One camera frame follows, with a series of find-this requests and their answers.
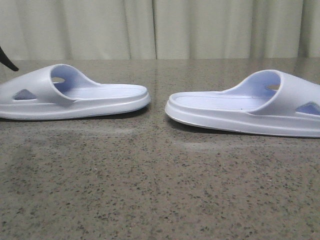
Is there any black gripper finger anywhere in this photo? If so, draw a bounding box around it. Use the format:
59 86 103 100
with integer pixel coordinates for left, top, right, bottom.
0 47 19 71

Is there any light blue slipper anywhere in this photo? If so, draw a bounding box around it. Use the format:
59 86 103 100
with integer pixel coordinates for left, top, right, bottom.
0 64 151 120
165 69 320 138

